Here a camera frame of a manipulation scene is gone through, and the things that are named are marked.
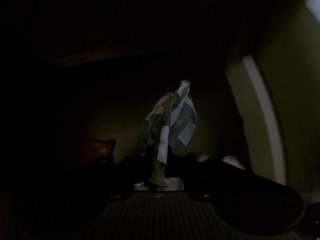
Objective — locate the green white wrapper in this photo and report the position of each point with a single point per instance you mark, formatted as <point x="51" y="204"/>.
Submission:
<point x="164" y="139"/>

